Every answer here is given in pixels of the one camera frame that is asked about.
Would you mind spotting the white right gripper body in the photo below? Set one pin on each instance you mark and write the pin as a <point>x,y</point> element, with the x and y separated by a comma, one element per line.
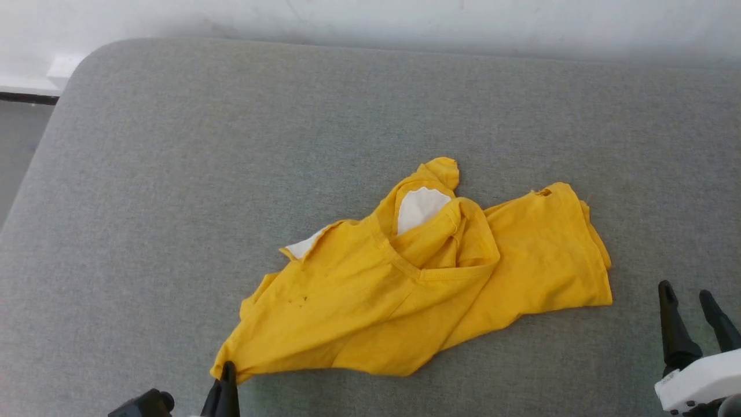
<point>706,376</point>

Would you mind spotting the yellow cartoon print T-shirt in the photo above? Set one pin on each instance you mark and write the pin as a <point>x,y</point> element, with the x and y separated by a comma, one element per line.
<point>376,301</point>

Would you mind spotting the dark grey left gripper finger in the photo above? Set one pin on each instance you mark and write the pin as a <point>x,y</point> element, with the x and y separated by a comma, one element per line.
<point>214,402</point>
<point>231,394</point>

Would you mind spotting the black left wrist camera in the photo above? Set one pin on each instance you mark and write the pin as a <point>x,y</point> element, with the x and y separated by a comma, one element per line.
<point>142,406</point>

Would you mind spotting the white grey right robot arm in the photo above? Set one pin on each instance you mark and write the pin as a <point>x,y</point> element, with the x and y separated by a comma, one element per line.
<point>730,406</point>

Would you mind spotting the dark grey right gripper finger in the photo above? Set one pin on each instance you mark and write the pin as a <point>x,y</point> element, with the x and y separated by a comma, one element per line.
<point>674,341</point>
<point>723,330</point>

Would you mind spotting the grey fabric sofa cushion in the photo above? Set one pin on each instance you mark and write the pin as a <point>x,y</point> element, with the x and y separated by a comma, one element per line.
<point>231,174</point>

